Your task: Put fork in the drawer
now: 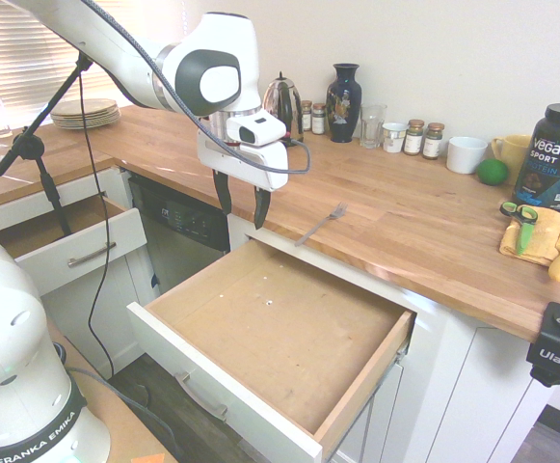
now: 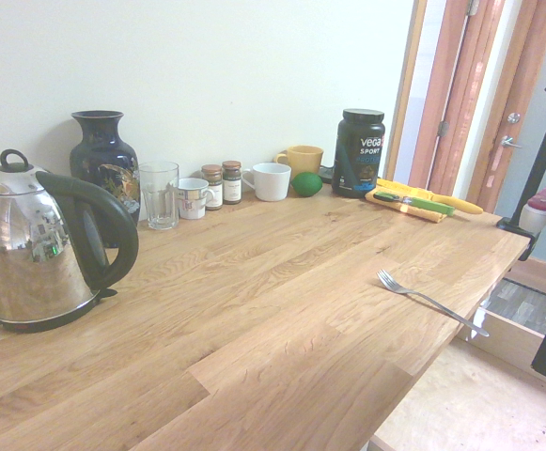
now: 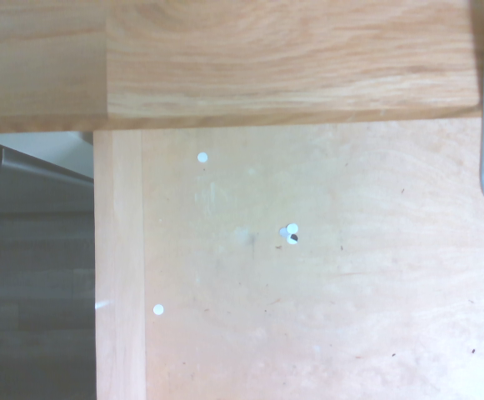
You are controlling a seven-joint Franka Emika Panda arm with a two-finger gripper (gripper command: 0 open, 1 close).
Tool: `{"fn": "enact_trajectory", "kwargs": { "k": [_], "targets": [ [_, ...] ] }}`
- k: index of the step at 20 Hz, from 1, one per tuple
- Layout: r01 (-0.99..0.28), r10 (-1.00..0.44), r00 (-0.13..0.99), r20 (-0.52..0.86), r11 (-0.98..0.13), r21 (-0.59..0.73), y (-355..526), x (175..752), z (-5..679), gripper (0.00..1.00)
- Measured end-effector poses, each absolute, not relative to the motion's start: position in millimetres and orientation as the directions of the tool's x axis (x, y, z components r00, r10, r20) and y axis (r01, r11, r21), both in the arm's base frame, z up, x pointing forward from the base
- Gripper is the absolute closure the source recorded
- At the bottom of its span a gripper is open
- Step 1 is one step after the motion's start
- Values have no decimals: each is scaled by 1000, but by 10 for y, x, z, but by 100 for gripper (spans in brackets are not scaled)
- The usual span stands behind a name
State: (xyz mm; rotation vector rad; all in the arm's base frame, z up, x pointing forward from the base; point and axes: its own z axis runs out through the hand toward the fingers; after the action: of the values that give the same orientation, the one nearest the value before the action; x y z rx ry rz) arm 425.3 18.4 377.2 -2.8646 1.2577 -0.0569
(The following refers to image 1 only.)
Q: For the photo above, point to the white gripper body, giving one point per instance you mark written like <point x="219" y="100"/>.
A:
<point x="260" y="166"/>

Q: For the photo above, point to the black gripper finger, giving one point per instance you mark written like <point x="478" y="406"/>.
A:
<point x="260" y="207"/>
<point x="224" y="193"/>

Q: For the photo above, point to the silver metal fork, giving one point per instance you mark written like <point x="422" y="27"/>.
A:
<point x="319" y="226"/>

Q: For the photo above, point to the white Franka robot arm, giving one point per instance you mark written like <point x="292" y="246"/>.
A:
<point x="221" y="43"/>

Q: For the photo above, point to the large open wooden drawer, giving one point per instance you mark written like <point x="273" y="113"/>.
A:
<point x="279" y="337"/>

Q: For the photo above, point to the small open wooden drawer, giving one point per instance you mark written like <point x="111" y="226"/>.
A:
<point x="94" y="236"/>

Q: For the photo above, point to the black steel dishwasher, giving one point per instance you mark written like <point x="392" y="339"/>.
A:
<point x="183" y="231"/>

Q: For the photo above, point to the small spice jar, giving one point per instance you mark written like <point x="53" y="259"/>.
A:
<point x="306" y="116"/>
<point x="318" y="119"/>

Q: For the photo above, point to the chrome electric kettle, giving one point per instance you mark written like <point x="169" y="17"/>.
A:
<point x="282" y="99"/>

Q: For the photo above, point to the dark blue floral vase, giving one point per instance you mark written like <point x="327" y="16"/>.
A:
<point x="343" y="106"/>

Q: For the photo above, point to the clear faceted glass tumbler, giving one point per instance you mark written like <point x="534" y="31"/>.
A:
<point x="372" y="128"/>

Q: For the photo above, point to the small white labelled cup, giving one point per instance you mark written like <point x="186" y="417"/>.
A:
<point x="394" y="139"/>

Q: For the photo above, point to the green spice jar brown lid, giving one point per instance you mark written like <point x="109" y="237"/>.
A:
<point x="413" y="139"/>

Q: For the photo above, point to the stack of beige plates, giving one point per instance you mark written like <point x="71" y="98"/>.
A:
<point x="87" y="116"/>

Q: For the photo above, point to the pale spice jar brown lid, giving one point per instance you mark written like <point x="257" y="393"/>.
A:
<point x="433" y="142"/>

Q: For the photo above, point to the white mug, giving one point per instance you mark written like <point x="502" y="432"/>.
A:
<point x="466" y="155"/>

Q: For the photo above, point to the green lime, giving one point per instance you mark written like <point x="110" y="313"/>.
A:
<point x="492" y="172"/>

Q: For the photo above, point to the white base cabinet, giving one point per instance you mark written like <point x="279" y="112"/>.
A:
<point x="453" y="366"/>

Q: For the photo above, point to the white window blinds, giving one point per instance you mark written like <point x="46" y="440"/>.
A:
<point x="19" y="48"/>

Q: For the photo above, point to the yellow ceramic mug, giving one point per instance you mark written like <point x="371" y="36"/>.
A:
<point x="515" y="154"/>

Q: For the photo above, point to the yellow folded cloth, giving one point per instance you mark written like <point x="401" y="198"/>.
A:
<point x="542" y="241"/>

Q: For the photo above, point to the black Vega protein tub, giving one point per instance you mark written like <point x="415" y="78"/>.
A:
<point x="549" y="164"/>

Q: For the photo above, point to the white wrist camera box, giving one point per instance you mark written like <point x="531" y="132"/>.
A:
<point x="255" y="129"/>

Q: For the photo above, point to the black camera boom stand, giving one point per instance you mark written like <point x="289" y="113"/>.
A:
<point x="24" y="144"/>

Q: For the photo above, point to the black Ulanzi camera clamp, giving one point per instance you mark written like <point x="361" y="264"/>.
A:
<point x="556" y="347"/>

